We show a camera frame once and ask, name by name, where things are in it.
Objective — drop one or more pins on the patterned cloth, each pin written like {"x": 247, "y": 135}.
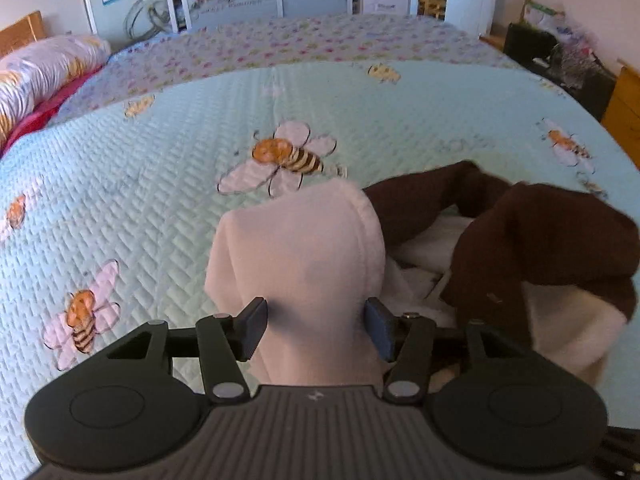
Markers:
{"x": 575, "y": 62}

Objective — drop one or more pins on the green and white carton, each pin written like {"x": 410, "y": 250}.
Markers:
{"x": 540, "y": 12}

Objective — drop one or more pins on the grey sweatshirt with brown sleeves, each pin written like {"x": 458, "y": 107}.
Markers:
{"x": 300, "y": 260}

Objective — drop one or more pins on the wooden headboard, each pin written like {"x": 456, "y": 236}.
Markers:
{"x": 20, "y": 32}

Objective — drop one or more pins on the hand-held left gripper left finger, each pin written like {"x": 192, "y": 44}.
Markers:
{"x": 255, "y": 325}

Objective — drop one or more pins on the black armchair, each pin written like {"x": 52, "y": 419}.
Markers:
{"x": 525, "y": 42}

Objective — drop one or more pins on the heart print bedsheet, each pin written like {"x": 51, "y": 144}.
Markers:
{"x": 300, "y": 40}

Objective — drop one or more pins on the white plastic bag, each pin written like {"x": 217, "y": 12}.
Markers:
{"x": 575, "y": 32}

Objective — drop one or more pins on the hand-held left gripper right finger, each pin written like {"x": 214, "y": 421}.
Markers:
{"x": 377, "y": 330}

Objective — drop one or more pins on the red blanket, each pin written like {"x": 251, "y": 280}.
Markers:
{"x": 30, "y": 120}

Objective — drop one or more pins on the floral pillow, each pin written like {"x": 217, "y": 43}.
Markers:
{"x": 40, "y": 70}

